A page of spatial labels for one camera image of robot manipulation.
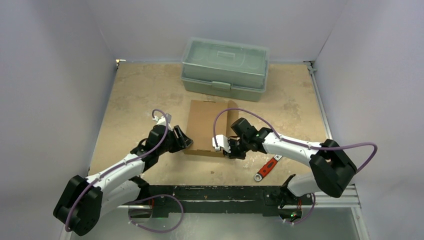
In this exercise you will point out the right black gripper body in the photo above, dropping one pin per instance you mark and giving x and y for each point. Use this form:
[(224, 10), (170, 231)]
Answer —
[(231, 147)]

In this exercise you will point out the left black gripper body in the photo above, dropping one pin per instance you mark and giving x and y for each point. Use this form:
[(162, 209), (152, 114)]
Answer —
[(172, 144)]

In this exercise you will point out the brown cardboard box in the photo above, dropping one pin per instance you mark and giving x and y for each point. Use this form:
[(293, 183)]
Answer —
[(203, 117)]

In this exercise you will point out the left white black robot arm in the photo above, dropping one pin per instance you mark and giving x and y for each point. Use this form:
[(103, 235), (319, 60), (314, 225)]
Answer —
[(85, 199)]

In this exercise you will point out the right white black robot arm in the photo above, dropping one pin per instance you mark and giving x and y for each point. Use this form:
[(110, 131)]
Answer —
[(331, 168)]

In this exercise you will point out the translucent green plastic toolbox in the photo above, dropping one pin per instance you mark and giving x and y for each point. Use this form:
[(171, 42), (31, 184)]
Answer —
[(225, 69)]

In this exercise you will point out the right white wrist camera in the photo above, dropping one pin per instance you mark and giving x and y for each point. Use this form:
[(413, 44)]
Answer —
[(221, 143)]

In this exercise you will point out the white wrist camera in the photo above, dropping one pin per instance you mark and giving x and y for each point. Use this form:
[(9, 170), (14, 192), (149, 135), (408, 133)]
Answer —
[(164, 120), (221, 143)]

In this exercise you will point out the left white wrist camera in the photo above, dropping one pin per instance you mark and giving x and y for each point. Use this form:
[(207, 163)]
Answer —
[(164, 120)]

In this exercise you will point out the red handled adjustable wrench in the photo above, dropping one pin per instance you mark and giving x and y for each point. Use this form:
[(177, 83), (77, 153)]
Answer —
[(266, 168)]

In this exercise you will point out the black metal base rail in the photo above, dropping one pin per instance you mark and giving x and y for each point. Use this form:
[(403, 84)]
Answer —
[(262, 200)]

